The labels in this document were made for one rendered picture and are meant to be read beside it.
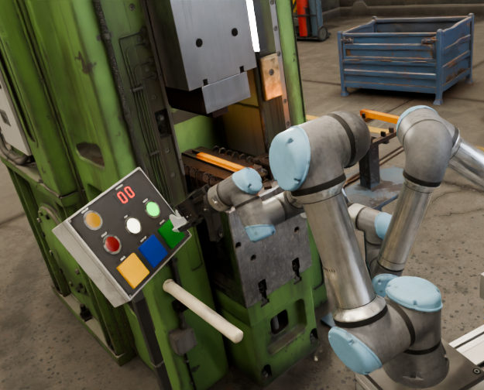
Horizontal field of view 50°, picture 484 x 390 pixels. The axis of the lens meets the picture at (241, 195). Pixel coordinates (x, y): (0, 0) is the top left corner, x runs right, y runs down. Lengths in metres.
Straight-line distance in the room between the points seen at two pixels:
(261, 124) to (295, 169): 1.19
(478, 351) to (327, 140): 0.77
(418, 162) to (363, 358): 0.50
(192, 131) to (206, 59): 0.65
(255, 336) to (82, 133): 1.09
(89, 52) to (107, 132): 0.26
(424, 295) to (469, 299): 1.68
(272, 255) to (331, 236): 1.06
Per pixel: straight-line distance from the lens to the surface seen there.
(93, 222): 1.48
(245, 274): 2.03
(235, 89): 1.85
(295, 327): 2.46
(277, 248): 2.10
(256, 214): 1.36
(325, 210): 1.03
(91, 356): 2.89
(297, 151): 0.98
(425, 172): 1.32
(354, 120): 1.07
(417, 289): 1.20
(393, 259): 1.44
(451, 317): 2.75
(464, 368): 1.36
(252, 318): 2.16
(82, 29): 1.72
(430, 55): 5.48
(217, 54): 1.79
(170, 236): 1.61
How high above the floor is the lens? 1.79
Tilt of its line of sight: 26 degrees down
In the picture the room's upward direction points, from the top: 10 degrees counter-clockwise
